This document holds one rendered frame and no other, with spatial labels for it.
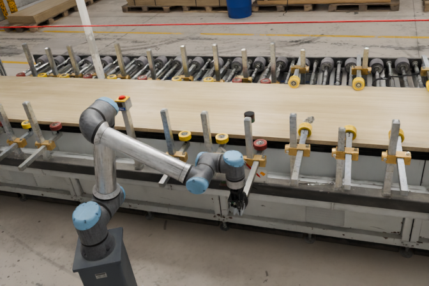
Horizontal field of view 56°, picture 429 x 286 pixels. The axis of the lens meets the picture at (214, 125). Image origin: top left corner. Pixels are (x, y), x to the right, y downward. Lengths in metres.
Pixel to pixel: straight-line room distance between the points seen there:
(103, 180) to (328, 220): 1.53
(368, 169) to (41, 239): 2.50
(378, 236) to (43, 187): 2.70
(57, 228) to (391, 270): 2.52
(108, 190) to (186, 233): 1.09
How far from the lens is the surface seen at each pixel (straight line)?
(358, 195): 2.39
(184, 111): 2.86
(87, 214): 2.23
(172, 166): 1.76
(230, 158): 1.81
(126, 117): 2.50
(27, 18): 9.68
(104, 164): 2.14
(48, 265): 3.35
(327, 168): 2.58
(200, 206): 3.09
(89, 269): 2.35
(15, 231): 3.79
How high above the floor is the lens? 2.25
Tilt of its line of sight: 31 degrees down
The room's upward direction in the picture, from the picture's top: 7 degrees counter-clockwise
